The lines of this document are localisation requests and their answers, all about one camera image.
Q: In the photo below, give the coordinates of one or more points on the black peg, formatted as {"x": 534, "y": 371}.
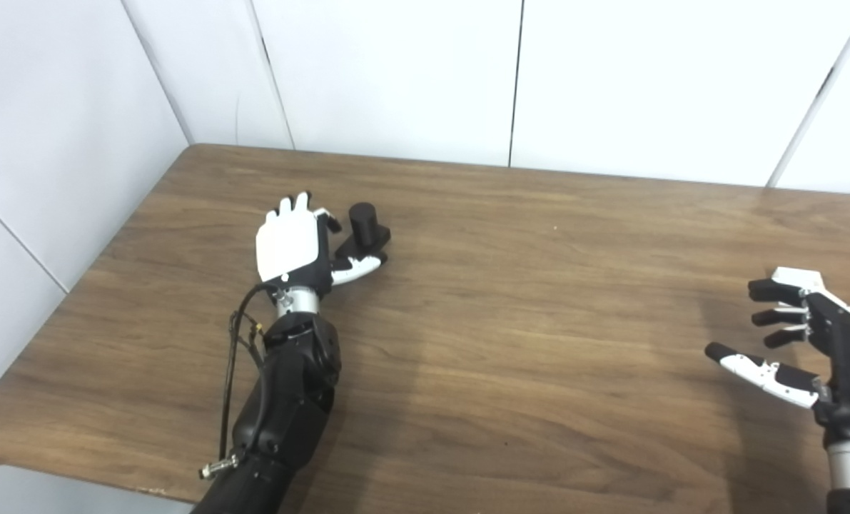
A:
{"x": 364, "y": 221}

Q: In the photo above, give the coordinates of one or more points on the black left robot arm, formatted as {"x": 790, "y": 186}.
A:
{"x": 289, "y": 400}

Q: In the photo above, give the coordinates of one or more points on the white square piece with hole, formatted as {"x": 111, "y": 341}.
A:
{"x": 796, "y": 275}

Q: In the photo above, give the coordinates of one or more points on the white and black left hand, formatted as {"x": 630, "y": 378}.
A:
{"x": 289, "y": 243}

